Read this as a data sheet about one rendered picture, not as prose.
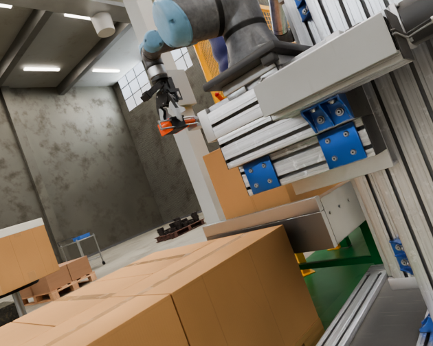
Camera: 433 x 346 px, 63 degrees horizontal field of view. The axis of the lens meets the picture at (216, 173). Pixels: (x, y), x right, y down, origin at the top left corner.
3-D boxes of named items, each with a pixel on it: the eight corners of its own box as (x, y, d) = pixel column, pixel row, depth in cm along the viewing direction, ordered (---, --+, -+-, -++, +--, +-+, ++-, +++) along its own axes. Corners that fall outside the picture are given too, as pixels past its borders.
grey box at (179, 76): (193, 106, 291) (180, 72, 292) (197, 103, 287) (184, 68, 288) (174, 108, 277) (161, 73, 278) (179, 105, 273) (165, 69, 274)
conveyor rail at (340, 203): (447, 145, 304) (439, 125, 305) (454, 143, 300) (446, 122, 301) (326, 246, 141) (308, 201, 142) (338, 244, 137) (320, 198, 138)
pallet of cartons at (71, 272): (99, 278, 617) (91, 254, 618) (46, 304, 548) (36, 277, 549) (69, 283, 707) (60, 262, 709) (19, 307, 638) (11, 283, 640)
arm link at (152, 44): (168, 23, 133) (165, 38, 143) (139, 30, 130) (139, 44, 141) (176, 42, 133) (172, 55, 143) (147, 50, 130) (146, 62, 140)
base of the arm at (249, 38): (295, 51, 93) (282, 17, 93) (267, 48, 81) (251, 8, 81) (251, 78, 102) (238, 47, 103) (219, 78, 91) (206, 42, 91)
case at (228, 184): (289, 198, 221) (266, 139, 223) (348, 181, 194) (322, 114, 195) (229, 231, 177) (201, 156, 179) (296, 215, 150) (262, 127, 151)
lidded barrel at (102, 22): (91, 37, 848) (82, 13, 850) (109, 39, 888) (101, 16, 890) (102, 25, 813) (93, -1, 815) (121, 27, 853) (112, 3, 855)
